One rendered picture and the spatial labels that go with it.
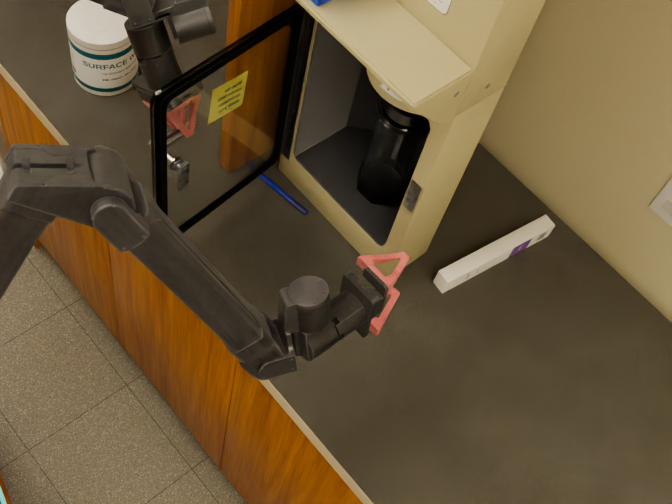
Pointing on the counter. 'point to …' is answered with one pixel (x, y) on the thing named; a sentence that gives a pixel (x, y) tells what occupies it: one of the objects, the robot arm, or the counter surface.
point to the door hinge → (297, 82)
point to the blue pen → (283, 194)
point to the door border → (192, 78)
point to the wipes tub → (100, 49)
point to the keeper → (412, 196)
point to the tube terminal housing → (481, 39)
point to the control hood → (398, 53)
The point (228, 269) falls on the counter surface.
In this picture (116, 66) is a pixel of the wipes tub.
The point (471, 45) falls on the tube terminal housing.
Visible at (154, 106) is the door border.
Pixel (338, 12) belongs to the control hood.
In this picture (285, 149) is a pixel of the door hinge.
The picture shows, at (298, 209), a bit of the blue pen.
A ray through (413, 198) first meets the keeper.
